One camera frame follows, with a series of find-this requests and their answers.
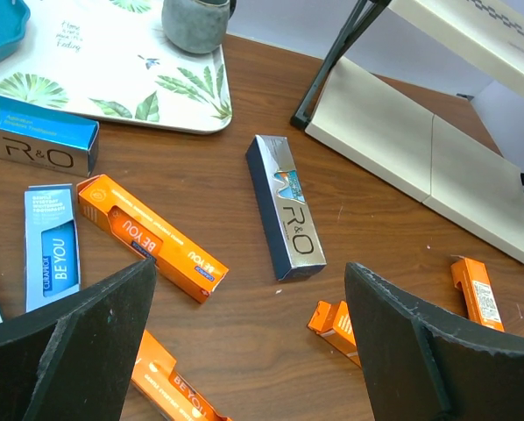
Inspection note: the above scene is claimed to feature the cream three tier shelf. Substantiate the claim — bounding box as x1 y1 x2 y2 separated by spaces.
291 1 524 264

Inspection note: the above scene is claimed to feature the orange curaprox box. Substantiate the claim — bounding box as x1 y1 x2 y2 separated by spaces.
76 175 228 303
308 300 361 367
450 257 505 332

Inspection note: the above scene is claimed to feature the light blue Curaprox box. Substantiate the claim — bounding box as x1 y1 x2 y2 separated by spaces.
25 184 81 312

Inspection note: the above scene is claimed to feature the orange Curaprox box open flap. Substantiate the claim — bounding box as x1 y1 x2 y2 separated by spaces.
131 330 230 421

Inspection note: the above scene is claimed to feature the blue silver R&O toothpaste box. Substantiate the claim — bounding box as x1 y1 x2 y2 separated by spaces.
0 96 99 177

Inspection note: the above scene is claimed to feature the teal dotted plate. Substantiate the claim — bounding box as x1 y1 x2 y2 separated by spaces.
0 0 31 61

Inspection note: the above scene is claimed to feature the grey ceramic mug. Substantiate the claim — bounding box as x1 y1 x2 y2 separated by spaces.
161 0 237 54

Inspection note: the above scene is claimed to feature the leaf patterned serving tray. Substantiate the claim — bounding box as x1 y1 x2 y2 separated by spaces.
0 1 232 133

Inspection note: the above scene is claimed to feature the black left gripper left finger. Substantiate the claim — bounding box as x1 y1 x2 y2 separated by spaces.
0 259 156 420

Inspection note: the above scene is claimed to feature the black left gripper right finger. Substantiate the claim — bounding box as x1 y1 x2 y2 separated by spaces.
344 263 524 420

